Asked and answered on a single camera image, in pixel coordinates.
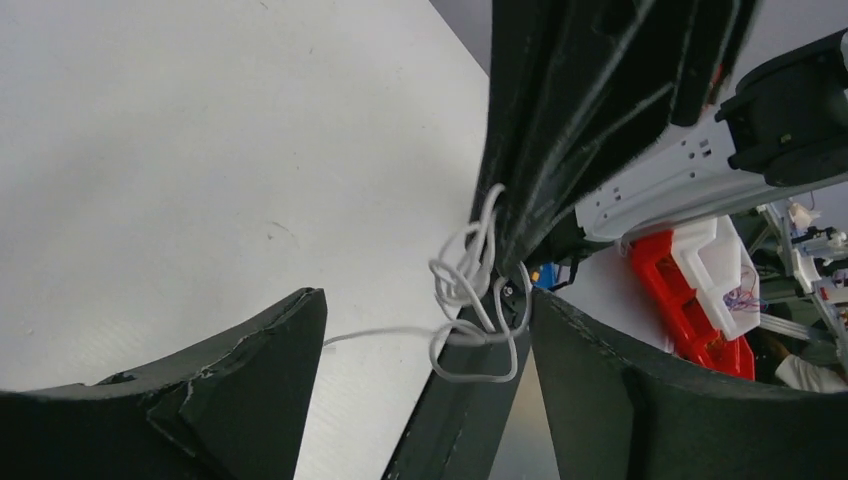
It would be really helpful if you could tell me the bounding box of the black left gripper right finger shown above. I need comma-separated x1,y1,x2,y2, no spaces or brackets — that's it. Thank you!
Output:
531,290,847,479

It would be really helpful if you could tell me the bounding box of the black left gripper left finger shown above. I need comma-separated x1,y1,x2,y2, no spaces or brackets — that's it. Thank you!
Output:
1,288,327,479

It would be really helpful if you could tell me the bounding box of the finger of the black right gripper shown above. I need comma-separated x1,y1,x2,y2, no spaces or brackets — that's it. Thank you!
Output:
529,1,759,264
478,1,636,272

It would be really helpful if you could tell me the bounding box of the white wire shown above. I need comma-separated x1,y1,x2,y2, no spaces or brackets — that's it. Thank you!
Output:
323,183,534,386

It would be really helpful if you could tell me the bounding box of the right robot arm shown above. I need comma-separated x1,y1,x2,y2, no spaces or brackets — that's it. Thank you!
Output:
473,1,847,274

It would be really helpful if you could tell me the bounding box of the red storage bin background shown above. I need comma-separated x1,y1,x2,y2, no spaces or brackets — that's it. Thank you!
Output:
629,231,756,381

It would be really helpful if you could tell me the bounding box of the white storage bin background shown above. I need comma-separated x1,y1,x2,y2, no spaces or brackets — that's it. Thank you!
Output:
671,215,764,340

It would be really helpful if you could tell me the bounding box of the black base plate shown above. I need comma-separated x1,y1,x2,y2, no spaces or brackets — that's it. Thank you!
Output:
381,282,531,479

